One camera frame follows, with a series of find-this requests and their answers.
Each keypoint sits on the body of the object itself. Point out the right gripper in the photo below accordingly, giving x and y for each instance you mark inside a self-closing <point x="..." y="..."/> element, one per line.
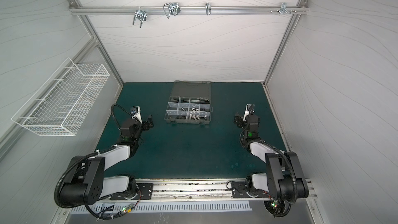
<point x="240" y="119"/>

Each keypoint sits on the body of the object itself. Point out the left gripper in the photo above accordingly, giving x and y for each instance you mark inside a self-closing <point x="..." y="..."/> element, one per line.
<point x="145" y="126"/>

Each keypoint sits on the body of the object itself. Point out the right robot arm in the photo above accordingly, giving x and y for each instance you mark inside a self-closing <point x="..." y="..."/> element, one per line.
<point x="283" y="178"/>

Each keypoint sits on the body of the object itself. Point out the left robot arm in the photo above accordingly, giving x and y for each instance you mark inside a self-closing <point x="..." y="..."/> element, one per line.
<point x="84" y="181"/>

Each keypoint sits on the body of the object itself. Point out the green table mat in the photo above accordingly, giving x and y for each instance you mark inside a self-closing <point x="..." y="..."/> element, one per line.
<point x="187" y="151"/>

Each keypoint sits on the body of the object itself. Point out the grey compartment organizer box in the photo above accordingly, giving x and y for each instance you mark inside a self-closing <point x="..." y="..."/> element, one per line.
<point x="189" y="97"/>

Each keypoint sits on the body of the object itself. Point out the white vent strip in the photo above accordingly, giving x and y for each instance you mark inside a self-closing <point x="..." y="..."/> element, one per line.
<point x="172" y="207"/>

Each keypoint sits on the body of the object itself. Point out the metal u-bolt clamp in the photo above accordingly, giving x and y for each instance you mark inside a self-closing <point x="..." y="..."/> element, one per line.
<point x="171" y="9"/>
<point x="140" y="16"/>

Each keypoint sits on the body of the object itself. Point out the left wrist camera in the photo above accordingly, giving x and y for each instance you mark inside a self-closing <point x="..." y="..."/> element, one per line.
<point x="136" y="113"/>

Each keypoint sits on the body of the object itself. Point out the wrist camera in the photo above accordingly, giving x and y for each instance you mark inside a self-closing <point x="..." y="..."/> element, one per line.
<point x="247" y="111"/>
<point x="136" y="113"/>

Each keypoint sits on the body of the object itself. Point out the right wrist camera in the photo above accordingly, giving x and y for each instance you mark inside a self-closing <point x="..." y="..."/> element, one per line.
<point x="247" y="111"/>

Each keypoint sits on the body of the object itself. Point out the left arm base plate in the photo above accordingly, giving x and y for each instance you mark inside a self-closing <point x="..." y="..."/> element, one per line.
<point x="141" y="191"/>

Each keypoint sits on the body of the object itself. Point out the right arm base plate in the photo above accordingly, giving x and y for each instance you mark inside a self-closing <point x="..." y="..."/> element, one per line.
<point x="240" y="190"/>

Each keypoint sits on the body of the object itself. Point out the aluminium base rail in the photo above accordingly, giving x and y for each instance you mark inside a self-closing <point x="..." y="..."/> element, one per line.
<point x="162" y="189"/>

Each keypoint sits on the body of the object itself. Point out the white wire basket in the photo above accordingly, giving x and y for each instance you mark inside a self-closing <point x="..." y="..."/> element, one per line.
<point x="60" y="106"/>

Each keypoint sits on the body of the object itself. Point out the aluminium crossbar rail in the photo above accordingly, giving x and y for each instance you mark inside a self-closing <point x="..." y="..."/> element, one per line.
<point x="185" y="10"/>

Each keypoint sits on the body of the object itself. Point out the right metal rail clamp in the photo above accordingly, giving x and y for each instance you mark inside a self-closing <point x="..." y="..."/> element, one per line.
<point x="284" y="9"/>

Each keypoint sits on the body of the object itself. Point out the small metal bracket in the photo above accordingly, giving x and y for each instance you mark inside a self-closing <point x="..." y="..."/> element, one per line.
<point x="208" y="9"/>

